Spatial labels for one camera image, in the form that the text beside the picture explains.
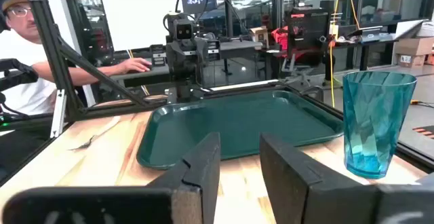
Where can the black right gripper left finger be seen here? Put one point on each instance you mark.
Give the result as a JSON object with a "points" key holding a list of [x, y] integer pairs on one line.
{"points": [[190, 183]]}

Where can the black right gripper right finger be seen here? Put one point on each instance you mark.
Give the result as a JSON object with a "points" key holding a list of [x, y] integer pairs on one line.
{"points": [[305, 190]]}

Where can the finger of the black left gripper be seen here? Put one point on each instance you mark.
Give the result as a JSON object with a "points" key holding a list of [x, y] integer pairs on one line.
{"points": [[178, 66], [192, 66]]}

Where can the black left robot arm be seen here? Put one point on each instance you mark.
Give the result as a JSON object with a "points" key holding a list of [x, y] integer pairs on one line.
{"points": [[184, 90]]}

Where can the dark green plastic tray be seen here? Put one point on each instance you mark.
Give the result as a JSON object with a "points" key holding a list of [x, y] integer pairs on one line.
{"points": [[237, 122]]}

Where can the grey desk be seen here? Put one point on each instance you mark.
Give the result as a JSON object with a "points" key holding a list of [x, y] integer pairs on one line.
{"points": [[237, 49]]}

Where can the person's hand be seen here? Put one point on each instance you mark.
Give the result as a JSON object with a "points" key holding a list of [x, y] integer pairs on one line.
{"points": [[135, 65]]}

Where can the small cardboard box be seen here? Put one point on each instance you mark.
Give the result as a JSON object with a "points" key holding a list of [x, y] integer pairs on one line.
{"points": [[259, 35]]}

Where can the white board panel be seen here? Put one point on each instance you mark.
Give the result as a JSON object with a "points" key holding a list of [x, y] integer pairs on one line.
{"points": [[139, 13]]}

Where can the red office chair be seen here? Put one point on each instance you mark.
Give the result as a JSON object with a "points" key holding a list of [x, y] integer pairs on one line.
{"points": [[280, 37]]}

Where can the person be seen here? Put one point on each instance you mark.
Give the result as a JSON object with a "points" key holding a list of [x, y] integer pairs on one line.
{"points": [[23, 64]]}

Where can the person's glasses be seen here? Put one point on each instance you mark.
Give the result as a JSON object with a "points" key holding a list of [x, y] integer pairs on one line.
{"points": [[20, 12]]}

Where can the large cardboard box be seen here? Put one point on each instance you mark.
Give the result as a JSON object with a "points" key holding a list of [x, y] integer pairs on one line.
{"points": [[413, 49]]}

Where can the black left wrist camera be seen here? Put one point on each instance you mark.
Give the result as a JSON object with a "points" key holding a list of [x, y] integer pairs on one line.
{"points": [[184, 31]]}

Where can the black aluminium table frame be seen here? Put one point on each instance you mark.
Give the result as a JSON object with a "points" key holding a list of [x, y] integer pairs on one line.
{"points": [[68, 57]]}

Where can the silver metal bracket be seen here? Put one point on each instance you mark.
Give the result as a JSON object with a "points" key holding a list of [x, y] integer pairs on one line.
{"points": [[58, 113]]}

